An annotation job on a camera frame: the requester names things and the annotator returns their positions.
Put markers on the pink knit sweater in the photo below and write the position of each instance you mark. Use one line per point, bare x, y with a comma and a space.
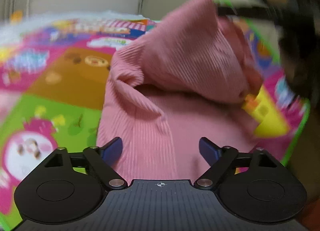
185, 79

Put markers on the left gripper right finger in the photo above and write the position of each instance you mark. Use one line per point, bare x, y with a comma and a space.
220, 160

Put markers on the small yellow toy block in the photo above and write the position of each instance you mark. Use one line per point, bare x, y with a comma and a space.
16, 17

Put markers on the colourful cartoon play mat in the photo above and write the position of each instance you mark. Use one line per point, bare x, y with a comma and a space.
53, 90

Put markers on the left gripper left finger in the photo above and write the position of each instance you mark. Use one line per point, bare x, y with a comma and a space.
100, 162

